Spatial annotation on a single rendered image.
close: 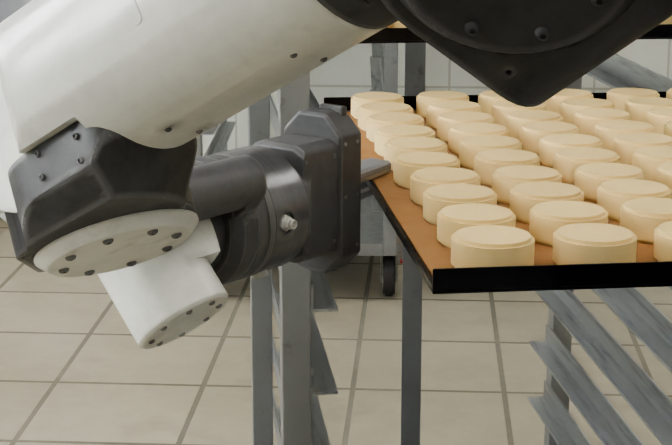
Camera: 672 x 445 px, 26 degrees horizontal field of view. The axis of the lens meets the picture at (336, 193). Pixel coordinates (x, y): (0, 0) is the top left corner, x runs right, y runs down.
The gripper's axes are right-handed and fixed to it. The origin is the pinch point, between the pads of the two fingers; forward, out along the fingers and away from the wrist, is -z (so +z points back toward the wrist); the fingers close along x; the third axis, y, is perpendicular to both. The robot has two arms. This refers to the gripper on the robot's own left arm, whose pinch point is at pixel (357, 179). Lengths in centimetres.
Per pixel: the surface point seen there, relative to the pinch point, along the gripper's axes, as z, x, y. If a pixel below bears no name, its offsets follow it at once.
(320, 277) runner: -33, -21, 31
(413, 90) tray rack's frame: -83, -9, 54
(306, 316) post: -23.3, -22.1, 24.6
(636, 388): -67, -39, 9
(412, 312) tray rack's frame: -83, -43, 54
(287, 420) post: -21.9, -33.4, 26.0
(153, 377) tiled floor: -109, -81, 137
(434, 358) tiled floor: -154, -81, 99
